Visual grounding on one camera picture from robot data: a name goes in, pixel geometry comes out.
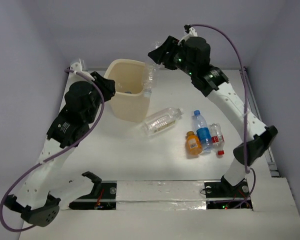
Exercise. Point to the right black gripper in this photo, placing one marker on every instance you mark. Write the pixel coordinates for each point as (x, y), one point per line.
(160, 54)

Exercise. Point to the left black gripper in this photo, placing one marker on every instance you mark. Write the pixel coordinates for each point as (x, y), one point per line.
(105, 86)

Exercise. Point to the clear bottle white cap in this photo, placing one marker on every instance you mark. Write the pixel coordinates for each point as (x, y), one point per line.
(149, 76)

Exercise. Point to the large clear ribbed bottle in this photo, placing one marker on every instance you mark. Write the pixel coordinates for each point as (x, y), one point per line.
(161, 120)

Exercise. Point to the blue cap water bottle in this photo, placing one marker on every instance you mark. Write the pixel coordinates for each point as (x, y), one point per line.
(202, 131)

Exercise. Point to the orange juice bottle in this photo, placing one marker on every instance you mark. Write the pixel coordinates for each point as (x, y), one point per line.
(193, 144)

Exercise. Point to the red label red cap bottle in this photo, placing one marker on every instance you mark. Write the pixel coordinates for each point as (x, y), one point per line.
(217, 138)

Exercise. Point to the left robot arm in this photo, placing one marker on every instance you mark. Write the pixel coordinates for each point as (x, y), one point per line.
(34, 195)

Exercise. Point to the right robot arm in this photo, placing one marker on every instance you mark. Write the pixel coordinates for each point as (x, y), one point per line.
(215, 86)

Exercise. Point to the cream plastic waste bin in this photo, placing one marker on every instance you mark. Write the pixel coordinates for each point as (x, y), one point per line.
(129, 103)

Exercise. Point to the silver tape strip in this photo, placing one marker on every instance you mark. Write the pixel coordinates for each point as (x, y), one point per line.
(158, 195)

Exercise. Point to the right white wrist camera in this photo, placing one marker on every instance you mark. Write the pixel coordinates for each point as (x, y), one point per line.
(189, 32)

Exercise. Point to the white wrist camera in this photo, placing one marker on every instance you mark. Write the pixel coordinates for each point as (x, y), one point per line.
(79, 66)
(189, 32)

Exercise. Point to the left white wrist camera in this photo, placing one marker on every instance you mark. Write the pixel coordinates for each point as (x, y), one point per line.
(79, 66)

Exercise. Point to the aluminium rail right edge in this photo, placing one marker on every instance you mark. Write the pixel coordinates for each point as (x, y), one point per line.
(257, 136)

